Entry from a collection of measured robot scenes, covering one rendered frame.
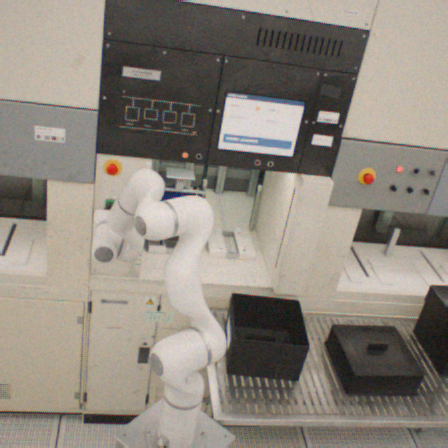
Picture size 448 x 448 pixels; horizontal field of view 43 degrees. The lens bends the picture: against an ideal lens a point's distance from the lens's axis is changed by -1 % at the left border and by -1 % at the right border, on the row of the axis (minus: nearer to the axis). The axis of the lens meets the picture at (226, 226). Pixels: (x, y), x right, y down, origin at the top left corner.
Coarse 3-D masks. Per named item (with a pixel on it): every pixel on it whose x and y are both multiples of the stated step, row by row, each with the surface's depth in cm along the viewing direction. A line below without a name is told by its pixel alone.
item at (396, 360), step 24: (336, 336) 221; (360, 336) 222; (384, 336) 225; (336, 360) 219; (360, 360) 210; (384, 360) 212; (408, 360) 215; (360, 384) 205; (384, 384) 207; (408, 384) 209
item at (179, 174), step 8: (168, 168) 244; (176, 168) 246; (168, 176) 237; (176, 176) 239; (184, 176) 240; (192, 176) 241; (176, 184) 242; (184, 192) 245; (192, 192) 246; (200, 192) 247; (168, 240) 246; (176, 240) 247
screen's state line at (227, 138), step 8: (224, 136) 203; (232, 136) 204; (240, 136) 204; (248, 136) 204; (248, 144) 206; (256, 144) 206; (264, 144) 207; (272, 144) 207; (280, 144) 207; (288, 144) 208
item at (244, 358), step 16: (240, 304) 225; (256, 304) 225; (272, 304) 225; (288, 304) 225; (240, 320) 229; (256, 320) 229; (272, 320) 229; (288, 320) 229; (304, 320) 214; (240, 336) 225; (256, 336) 223; (272, 336) 224; (288, 336) 230; (304, 336) 209; (240, 352) 201; (256, 352) 201; (272, 352) 202; (288, 352) 202; (304, 352) 202; (240, 368) 205; (256, 368) 205; (272, 368) 206; (288, 368) 206
